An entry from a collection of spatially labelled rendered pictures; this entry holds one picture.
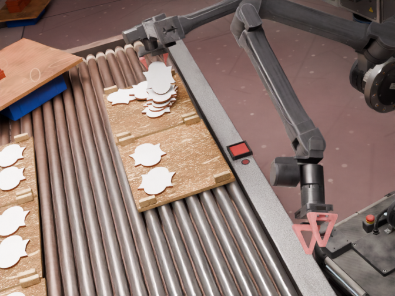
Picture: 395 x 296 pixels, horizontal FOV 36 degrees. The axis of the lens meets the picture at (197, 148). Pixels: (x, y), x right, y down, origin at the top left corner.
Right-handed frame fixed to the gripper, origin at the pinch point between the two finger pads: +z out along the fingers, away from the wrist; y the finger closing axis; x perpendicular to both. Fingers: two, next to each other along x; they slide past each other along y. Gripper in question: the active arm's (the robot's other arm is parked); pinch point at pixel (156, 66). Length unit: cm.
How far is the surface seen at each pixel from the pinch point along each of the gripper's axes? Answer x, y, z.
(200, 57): -202, -36, 105
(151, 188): 63, 13, 13
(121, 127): 18.3, 20.0, 13.4
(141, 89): -4.8, 8.7, 11.4
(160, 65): 0.4, -1.8, -0.2
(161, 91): 8.9, 0.7, 7.0
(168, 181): 61, 6, 13
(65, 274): 90, 44, 16
